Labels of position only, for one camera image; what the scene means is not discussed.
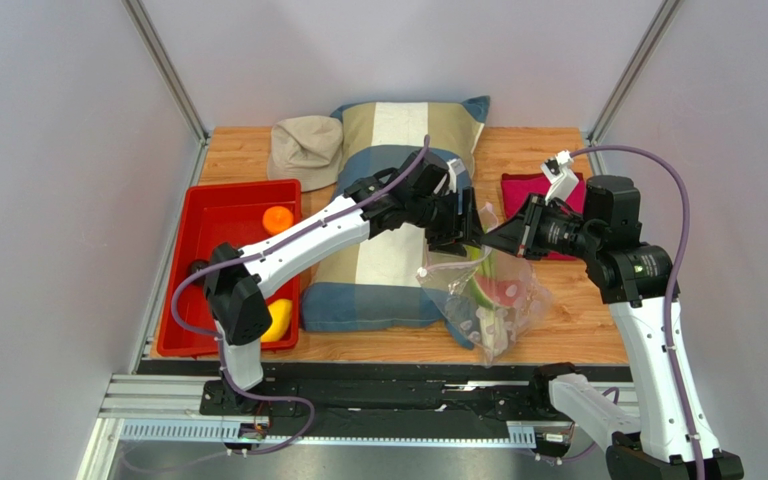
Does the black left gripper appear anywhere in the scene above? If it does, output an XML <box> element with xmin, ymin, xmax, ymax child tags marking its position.
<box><xmin>406</xmin><ymin>188</ymin><xmax>492</xmax><ymax>259</ymax></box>

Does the clear zip top bag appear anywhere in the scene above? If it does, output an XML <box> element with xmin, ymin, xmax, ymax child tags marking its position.
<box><xmin>415</xmin><ymin>202</ymin><xmax>555</xmax><ymax>366</ymax></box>

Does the green celery bunch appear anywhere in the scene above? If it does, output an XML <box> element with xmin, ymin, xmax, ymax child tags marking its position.
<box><xmin>467</xmin><ymin>247</ymin><xmax>516</xmax><ymax>355</ymax></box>

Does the orange fruit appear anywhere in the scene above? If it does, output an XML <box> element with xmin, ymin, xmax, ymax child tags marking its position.
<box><xmin>261</xmin><ymin>205</ymin><xmax>295</xmax><ymax>236</ymax></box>

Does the yellow mango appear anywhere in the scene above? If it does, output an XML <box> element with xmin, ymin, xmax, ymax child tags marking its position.
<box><xmin>261</xmin><ymin>299</ymin><xmax>293</xmax><ymax>343</ymax></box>

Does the watermelon slice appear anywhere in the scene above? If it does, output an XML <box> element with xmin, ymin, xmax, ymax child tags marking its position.
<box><xmin>465</xmin><ymin>275</ymin><xmax>527</xmax><ymax>309</ymax></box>

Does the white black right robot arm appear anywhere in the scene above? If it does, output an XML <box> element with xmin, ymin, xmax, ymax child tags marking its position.
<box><xmin>482</xmin><ymin>175</ymin><xmax>744</xmax><ymax>479</ymax></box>

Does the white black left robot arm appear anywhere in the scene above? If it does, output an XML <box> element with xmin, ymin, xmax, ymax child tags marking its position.
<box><xmin>203</xmin><ymin>147</ymin><xmax>480</xmax><ymax>392</ymax></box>

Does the magenta folded cloth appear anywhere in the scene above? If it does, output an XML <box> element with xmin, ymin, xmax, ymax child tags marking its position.
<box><xmin>500</xmin><ymin>171</ymin><xmax>588</xmax><ymax>262</ymax></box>

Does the striped beige blue pillow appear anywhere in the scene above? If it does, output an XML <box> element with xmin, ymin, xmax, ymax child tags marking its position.
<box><xmin>301</xmin><ymin>95</ymin><xmax>491</xmax><ymax>333</ymax></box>

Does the beige bucket hat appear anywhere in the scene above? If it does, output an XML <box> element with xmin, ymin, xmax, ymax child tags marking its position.
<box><xmin>266</xmin><ymin>115</ymin><xmax>343</xmax><ymax>192</ymax></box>

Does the red plastic tray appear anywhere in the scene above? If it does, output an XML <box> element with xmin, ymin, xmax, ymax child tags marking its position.
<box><xmin>156</xmin><ymin>178</ymin><xmax>303</xmax><ymax>359</ymax></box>

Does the dark plum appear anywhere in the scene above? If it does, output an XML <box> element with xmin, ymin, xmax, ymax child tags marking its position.
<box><xmin>188</xmin><ymin>259</ymin><xmax>209</xmax><ymax>276</ymax></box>

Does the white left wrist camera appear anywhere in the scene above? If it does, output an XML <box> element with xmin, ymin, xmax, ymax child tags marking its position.
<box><xmin>437</xmin><ymin>158</ymin><xmax>472</xmax><ymax>195</ymax></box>

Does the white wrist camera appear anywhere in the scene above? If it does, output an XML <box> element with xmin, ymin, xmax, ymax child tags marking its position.
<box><xmin>541</xmin><ymin>150</ymin><xmax>579</xmax><ymax>204</ymax></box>
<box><xmin>437</xmin><ymin>158</ymin><xmax>472</xmax><ymax>195</ymax></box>

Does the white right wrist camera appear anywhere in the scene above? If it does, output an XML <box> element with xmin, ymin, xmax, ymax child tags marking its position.
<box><xmin>541</xmin><ymin>150</ymin><xmax>579</xmax><ymax>204</ymax></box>

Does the aluminium frame rail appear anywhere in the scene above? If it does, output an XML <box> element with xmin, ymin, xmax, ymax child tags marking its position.
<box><xmin>74</xmin><ymin>372</ymin><xmax>721</xmax><ymax>480</ymax></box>

